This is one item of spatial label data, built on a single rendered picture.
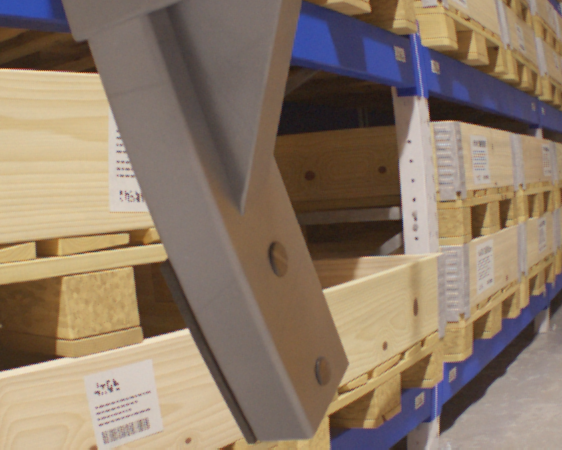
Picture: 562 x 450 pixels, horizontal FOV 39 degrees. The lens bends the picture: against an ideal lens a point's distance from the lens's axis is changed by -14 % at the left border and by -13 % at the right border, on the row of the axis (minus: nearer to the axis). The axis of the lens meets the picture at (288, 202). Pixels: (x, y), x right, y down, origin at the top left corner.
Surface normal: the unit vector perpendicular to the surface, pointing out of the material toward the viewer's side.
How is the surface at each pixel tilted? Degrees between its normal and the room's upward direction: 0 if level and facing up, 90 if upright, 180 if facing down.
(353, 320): 90
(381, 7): 90
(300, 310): 83
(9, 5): 90
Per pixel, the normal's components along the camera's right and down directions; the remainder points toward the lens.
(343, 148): -0.47, 0.04
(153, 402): 0.89, -0.06
